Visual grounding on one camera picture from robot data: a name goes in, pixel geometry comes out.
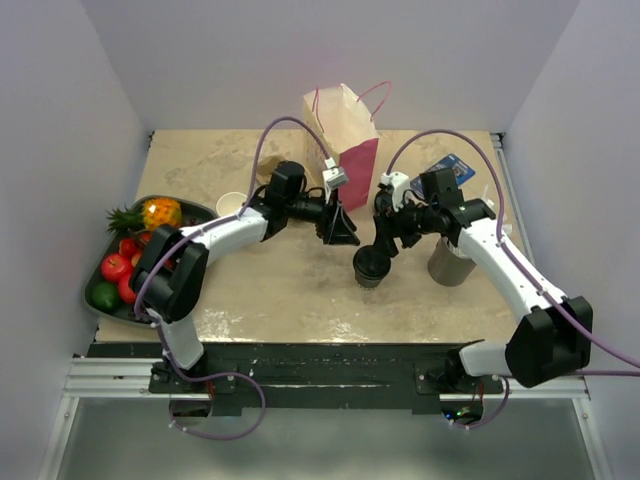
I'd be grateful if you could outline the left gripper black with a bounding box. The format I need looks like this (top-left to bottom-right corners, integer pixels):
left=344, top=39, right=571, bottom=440
left=285, top=187, right=360, bottom=245

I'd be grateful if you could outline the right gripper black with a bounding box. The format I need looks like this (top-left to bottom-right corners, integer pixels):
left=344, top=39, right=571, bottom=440
left=372, top=192, right=438, bottom=258

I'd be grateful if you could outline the black coffee cup lid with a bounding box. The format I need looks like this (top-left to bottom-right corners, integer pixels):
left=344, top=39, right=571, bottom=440
left=353, top=245, right=391, bottom=279

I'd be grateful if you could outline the dark paper coffee cup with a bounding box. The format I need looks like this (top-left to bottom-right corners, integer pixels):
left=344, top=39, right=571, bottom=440
left=354, top=269, right=388, bottom=290

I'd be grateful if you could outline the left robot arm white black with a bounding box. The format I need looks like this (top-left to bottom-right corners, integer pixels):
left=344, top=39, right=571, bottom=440
left=130, top=158, right=360, bottom=392

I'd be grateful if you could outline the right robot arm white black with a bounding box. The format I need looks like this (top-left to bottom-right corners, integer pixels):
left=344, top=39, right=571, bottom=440
left=353, top=169, right=593, bottom=393

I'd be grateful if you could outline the grey straw holder cup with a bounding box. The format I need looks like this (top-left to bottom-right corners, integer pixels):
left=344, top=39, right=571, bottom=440
left=427, top=237, right=476, bottom=287

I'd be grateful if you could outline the cardboard cup carrier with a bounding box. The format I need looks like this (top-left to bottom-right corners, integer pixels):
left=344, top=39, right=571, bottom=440
left=254, top=155, right=285, bottom=189

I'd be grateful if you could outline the blue razor package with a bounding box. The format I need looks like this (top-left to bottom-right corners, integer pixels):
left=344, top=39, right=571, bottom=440
left=410, top=154, right=475, bottom=194

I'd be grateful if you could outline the pink beige paper bag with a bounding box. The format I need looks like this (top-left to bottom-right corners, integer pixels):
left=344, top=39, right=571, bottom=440
left=303, top=81, right=392, bottom=212

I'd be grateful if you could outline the dark green fruit tray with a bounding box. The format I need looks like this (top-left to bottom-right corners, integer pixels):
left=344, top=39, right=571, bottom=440
left=84, top=195, right=217, bottom=326

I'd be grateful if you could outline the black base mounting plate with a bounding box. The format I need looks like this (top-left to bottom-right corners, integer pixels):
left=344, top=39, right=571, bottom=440
left=87, top=343, right=521, bottom=416

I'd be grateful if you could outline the toy pineapple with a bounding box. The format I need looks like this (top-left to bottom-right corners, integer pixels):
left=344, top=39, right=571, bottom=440
left=107, top=196, right=183, bottom=233

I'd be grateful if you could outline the red apple rear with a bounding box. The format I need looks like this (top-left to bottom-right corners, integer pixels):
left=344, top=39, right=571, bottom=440
left=118, top=237, right=139, bottom=258

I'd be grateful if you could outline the red apple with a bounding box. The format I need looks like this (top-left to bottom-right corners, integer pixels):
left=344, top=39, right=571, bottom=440
left=118, top=237, right=139, bottom=258
left=100, top=253, right=133, bottom=284

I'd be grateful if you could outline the red apple front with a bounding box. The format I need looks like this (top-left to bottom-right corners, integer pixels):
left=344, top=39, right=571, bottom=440
left=100, top=253, right=133, bottom=284

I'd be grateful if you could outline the green lime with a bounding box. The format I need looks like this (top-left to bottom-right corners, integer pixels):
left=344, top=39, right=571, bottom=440
left=91, top=282, right=121, bottom=312

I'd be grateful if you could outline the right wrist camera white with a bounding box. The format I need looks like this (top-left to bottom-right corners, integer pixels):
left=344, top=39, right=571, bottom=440
left=380, top=172, right=410, bottom=212

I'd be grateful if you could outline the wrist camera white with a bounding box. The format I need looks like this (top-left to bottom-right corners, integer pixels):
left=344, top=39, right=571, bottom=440
left=322, top=157, right=349, bottom=191
left=380, top=172, right=410, bottom=212

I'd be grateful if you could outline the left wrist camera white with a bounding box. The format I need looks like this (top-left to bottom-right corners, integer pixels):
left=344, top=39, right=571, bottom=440
left=322, top=157, right=349, bottom=191

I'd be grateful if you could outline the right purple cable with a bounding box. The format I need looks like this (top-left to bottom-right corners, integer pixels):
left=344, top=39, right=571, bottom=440
left=387, top=128, right=640, bottom=377

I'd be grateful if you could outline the purple cable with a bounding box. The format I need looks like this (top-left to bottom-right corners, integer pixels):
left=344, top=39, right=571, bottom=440
left=387, top=128, right=640, bottom=377
left=132, top=116, right=334, bottom=381

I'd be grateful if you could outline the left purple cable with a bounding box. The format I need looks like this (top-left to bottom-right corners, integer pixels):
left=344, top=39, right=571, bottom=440
left=132, top=116, right=334, bottom=381

